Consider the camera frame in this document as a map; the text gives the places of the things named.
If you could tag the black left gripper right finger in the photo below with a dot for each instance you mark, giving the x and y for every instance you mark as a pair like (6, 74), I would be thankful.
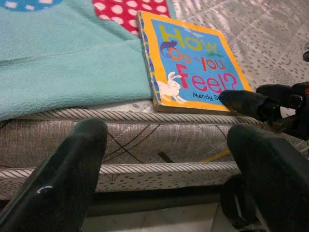
(277, 181)

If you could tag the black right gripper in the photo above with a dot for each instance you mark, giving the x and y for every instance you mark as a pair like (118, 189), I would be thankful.
(301, 113)

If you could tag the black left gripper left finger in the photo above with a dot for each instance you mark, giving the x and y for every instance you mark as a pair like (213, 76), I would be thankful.
(55, 188)

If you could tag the colourful children's board book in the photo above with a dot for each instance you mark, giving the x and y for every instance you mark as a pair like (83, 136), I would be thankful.
(193, 60)

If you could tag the grey quilted mattress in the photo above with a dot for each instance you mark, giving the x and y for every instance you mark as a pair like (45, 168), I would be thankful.
(265, 36)

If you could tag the teal blanket with dotted patches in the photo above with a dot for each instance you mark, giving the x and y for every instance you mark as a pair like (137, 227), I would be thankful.
(60, 60)

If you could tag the black bed frame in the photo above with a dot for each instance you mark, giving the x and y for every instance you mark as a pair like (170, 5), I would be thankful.
(144, 200)

